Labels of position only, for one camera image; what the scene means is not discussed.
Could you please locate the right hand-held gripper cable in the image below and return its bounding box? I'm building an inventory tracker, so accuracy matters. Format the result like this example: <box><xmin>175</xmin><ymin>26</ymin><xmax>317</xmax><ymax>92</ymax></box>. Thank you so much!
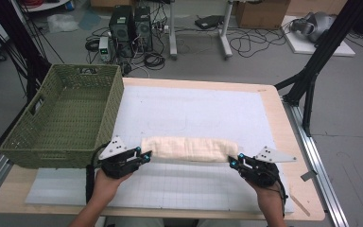
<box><xmin>274</xmin><ymin>174</ymin><xmax>290</xmax><ymax>219</ymax></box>

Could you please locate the small white power supply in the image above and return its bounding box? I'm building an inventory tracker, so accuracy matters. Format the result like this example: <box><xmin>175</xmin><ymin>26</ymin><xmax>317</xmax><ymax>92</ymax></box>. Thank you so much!
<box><xmin>98</xmin><ymin>36</ymin><xmax>112</xmax><ymax>62</ymax></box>

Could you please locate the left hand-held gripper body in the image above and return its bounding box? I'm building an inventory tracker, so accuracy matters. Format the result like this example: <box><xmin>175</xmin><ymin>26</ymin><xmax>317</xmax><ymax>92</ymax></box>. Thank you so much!
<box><xmin>98</xmin><ymin>135</ymin><xmax>140</xmax><ymax>180</ymax></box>

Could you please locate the cream printed cloth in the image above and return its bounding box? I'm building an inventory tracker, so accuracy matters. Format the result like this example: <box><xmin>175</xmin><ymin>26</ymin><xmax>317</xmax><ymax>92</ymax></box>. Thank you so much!
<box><xmin>140</xmin><ymin>135</ymin><xmax>239</xmax><ymax>164</ymax></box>

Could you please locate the brown cardboard box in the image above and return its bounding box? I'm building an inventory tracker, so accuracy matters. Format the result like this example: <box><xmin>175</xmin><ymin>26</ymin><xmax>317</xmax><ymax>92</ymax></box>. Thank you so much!
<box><xmin>234</xmin><ymin>0</ymin><xmax>291</xmax><ymax>30</ymax></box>

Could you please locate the hand-held gripper cable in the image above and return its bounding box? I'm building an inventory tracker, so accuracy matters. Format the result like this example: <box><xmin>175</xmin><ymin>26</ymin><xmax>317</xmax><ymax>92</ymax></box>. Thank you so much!
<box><xmin>85</xmin><ymin>142</ymin><xmax>109</xmax><ymax>203</ymax></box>
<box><xmin>274</xmin><ymin>174</ymin><xmax>290</xmax><ymax>219</ymax></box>

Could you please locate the white desk leg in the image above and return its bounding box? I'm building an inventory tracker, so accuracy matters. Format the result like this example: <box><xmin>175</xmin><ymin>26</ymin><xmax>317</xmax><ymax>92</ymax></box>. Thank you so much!
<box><xmin>218</xmin><ymin>0</ymin><xmax>234</xmax><ymax>61</ymax></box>
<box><xmin>168</xmin><ymin>0</ymin><xmax>179</xmax><ymax>61</ymax></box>

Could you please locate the green woven basket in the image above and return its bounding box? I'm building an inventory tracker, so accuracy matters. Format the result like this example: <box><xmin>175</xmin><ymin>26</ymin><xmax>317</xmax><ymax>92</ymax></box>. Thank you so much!
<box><xmin>0</xmin><ymin>63</ymin><xmax>125</xmax><ymax>169</ymax></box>

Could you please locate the black flat device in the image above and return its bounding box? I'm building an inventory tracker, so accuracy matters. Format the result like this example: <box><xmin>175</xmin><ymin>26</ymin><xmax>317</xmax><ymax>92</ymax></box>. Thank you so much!
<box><xmin>194</xmin><ymin>14</ymin><xmax>225</xmax><ymax>30</ymax></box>

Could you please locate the person's left hand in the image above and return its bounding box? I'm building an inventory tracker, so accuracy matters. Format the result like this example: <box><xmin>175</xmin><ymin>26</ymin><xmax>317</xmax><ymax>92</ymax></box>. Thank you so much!
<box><xmin>91</xmin><ymin>168</ymin><xmax>134</xmax><ymax>206</ymax></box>

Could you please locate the tangle of black floor cables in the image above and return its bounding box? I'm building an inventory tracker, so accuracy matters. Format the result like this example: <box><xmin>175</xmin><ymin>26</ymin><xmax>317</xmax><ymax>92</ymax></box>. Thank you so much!
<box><xmin>228</xmin><ymin>26</ymin><xmax>294</xmax><ymax>59</ymax></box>

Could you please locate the left hand-held gripper cable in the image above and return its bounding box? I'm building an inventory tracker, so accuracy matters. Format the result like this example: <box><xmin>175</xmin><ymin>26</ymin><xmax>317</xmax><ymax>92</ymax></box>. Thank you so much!
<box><xmin>85</xmin><ymin>142</ymin><xmax>109</xmax><ymax>203</ymax></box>

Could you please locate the tangle of computer cables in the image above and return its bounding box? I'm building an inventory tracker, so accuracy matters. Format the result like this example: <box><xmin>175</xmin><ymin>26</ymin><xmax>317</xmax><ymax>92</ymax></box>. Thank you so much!
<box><xmin>84</xmin><ymin>3</ymin><xmax>171</xmax><ymax>78</ymax></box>

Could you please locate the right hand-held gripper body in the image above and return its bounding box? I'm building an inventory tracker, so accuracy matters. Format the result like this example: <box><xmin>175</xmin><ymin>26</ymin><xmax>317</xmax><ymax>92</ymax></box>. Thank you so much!
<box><xmin>238</xmin><ymin>146</ymin><xmax>297</xmax><ymax>189</ymax></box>

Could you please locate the white floor board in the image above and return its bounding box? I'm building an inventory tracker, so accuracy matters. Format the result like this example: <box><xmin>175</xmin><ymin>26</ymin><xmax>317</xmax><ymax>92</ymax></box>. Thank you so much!
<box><xmin>280</xmin><ymin>14</ymin><xmax>356</xmax><ymax>58</ymax></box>

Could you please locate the black metal frame stand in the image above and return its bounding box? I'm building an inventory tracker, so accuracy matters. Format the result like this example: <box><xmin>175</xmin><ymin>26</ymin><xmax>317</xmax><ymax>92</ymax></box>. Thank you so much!
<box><xmin>273</xmin><ymin>0</ymin><xmax>363</xmax><ymax>137</ymax></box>
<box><xmin>0</xmin><ymin>0</ymin><xmax>54</xmax><ymax>105</ymax></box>

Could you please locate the person's right hand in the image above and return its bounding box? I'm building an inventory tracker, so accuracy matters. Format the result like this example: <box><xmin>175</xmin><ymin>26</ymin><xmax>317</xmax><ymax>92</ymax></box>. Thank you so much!
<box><xmin>246</xmin><ymin>179</ymin><xmax>287</xmax><ymax>210</ymax></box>

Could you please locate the clear plastic bag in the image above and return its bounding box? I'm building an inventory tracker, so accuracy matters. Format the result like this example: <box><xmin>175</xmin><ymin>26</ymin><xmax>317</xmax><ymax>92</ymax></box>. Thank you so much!
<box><xmin>46</xmin><ymin>12</ymin><xmax>80</xmax><ymax>34</ymax></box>

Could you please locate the black computer tower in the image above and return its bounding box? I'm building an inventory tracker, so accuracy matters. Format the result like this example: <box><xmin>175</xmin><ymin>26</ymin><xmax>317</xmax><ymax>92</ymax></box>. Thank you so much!
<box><xmin>133</xmin><ymin>5</ymin><xmax>154</xmax><ymax>53</ymax></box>
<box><xmin>108</xmin><ymin>5</ymin><xmax>135</xmax><ymax>59</ymax></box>

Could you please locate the white grid mat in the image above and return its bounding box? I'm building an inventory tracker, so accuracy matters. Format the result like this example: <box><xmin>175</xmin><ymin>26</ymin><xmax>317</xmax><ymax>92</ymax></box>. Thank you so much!
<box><xmin>25</xmin><ymin>84</ymin><xmax>296</xmax><ymax>213</ymax></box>

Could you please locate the grey headset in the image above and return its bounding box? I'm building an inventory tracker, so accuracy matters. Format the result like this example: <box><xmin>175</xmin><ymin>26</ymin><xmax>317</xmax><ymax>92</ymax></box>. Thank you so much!
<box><xmin>289</xmin><ymin>11</ymin><xmax>337</xmax><ymax>44</ymax></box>

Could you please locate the grey tape piece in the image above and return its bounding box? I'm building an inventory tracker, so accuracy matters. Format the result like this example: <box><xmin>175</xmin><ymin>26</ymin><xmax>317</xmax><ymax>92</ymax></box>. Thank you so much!
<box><xmin>300</xmin><ymin>169</ymin><xmax>319</xmax><ymax>183</ymax></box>

